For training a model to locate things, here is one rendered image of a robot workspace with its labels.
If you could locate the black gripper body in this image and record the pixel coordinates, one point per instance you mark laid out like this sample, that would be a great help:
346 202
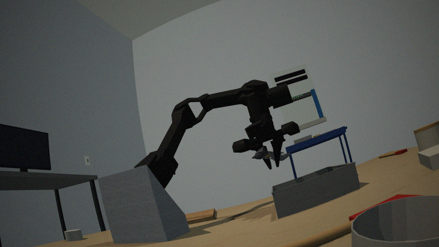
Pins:
244 145

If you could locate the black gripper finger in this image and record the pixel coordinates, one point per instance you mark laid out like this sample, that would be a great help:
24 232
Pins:
267 161
277 145

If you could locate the grey roasting tin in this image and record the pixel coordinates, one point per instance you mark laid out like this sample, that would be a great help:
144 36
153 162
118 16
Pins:
314 189

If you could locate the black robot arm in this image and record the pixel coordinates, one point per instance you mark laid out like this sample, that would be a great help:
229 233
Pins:
255 94

